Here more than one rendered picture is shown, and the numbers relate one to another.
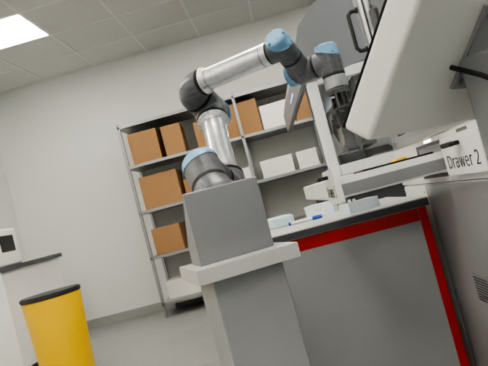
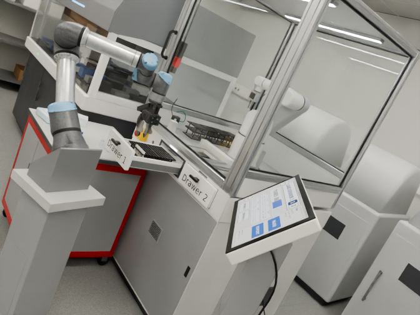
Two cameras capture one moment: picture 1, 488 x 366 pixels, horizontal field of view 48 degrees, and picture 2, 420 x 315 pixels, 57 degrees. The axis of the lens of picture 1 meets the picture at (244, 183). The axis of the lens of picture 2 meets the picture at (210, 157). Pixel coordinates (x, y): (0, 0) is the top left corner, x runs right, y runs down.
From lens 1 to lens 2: 1.01 m
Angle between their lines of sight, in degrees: 48
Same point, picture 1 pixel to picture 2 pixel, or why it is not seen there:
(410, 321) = (104, 219)
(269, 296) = (72, 219)
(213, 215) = (69, 165)
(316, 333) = not seen: hidden behind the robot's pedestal
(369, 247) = (110, 179)
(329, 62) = (163, 87)
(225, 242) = (65, 182)
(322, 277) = not seen: hidden behind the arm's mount
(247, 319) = (55, 229)
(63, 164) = not seen: outside the picture
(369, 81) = (249, 250)
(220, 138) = (72, 82)
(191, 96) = (68, 41)
